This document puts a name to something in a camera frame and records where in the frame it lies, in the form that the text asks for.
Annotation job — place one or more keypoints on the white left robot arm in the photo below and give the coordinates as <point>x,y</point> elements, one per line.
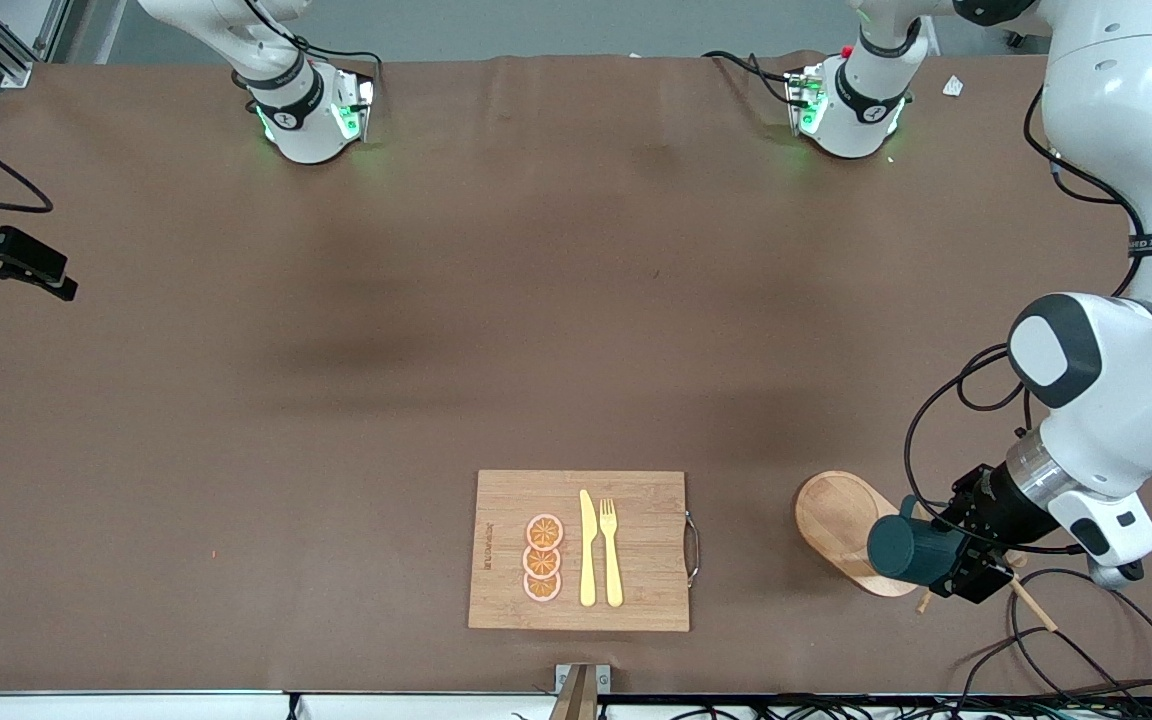
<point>1116,100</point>

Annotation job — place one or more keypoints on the aluminium frame profile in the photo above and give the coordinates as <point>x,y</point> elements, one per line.
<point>16,72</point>

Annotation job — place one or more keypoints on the yellow plastic knife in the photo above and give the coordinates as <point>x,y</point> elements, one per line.
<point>588,560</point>

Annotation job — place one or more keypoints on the teal ribbed cup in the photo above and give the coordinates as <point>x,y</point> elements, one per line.
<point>911,550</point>

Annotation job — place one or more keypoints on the wooden mug tree stand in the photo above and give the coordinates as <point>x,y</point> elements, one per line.
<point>836,520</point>

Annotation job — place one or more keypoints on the white table edge rail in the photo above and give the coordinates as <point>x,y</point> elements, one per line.
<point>136,708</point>

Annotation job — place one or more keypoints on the wooden cutting board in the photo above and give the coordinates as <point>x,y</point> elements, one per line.
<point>636,600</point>

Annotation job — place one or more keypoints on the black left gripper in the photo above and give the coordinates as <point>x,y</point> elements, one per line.
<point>998,512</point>

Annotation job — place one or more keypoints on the yellow plastic fork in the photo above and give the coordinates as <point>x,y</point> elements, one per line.
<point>613,570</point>

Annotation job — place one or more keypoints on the wooden metal bracket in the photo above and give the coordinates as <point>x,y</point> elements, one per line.
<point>581,695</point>

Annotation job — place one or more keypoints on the orange slice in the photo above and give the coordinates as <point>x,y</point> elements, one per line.
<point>544,532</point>

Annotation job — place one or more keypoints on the brown table cover mat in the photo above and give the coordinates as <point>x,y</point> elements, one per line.
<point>336,400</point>

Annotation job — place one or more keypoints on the white paper scrap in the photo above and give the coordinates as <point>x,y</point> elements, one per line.
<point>953,87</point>

